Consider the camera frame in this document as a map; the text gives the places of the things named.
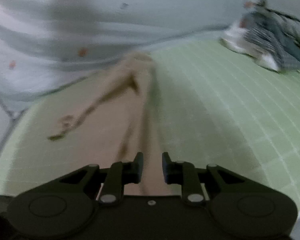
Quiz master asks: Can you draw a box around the grey green garment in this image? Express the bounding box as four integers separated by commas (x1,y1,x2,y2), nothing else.
255,0,300,48

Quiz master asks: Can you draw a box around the blue plaid shirt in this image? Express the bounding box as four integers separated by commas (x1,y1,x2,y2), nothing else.
242,11,300,72

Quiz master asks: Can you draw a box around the green grid cutting mat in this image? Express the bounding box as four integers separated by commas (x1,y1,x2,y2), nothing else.
0,41,300,211

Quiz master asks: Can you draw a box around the white garment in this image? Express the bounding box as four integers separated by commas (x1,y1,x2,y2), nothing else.
221,20,280,72

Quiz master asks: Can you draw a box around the beige pink garment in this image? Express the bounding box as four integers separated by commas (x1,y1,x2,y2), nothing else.
48,52,179,196

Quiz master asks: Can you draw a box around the light blue printed fabric bag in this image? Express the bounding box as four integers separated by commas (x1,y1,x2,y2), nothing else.
0,0,249,112

